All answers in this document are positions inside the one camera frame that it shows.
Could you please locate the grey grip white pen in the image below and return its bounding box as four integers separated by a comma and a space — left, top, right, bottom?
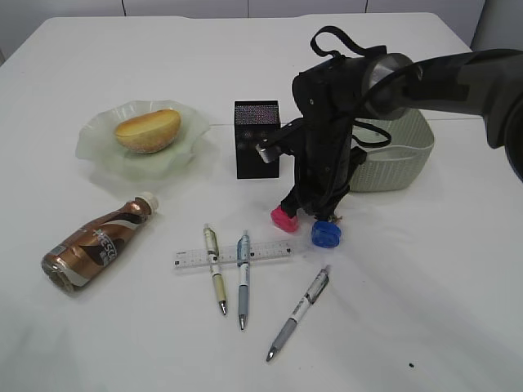
266, 265, 331, 363

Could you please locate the blue pencil sharpener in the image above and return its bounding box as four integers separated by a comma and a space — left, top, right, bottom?
311, 220, 342, 248

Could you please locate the green barrel pen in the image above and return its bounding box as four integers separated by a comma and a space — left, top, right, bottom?
203, 224, 227, 316

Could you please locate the sugared bread roll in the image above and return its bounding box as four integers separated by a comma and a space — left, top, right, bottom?
114, 109, 181, 154

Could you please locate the blue barrel pen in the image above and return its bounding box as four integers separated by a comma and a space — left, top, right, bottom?
237, 230, 250, 331

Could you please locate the pale green wavy glass plate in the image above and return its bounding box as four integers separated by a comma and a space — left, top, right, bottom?
75, 100, 210, 181

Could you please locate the green woven plastic basket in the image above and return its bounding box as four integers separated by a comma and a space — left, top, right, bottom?
350, 109, 435, 193

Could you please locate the pink pencil sharpener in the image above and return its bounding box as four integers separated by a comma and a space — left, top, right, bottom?
270, 206, 299, 234

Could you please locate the white paper piece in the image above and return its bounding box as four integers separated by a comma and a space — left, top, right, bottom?
327, 214, 342, 225

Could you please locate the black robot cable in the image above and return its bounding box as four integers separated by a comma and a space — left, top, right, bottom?
310, 25, 393, 152

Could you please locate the transparent plastic ruler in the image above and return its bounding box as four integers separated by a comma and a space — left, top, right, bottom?
173, 241, 296, 270

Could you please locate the brown Nescafe coffee bottle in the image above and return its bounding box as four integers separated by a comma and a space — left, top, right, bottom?
41, 192, 159, 292

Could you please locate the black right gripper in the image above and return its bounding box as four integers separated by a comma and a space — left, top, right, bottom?
280, 116, 355, 221

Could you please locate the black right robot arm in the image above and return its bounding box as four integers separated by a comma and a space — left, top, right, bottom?
276, 47, 522, 221

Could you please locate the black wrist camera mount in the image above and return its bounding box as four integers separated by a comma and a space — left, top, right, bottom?
256, 118, 305, 163

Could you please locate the black mesh pen holder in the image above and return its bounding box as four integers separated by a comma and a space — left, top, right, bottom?
234, 100, 280, 180

